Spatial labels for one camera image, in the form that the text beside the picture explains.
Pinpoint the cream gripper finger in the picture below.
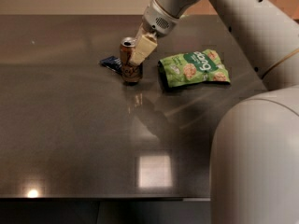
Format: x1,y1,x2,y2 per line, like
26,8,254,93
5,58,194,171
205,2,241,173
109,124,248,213
129,33,157,66
135,23,144,40

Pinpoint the orange soda can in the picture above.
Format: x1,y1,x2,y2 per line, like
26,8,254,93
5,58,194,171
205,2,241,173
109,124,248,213
120,37,143,83

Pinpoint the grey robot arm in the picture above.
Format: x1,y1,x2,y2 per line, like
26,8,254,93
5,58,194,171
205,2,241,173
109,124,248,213
131,0,299,224

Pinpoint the blue rxbar blueberry wrapper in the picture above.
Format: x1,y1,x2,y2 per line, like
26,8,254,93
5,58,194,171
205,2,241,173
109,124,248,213
99,56,122,74

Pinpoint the green snack bag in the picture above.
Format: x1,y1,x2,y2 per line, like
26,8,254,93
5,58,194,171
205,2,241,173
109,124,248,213
158,49,230,88

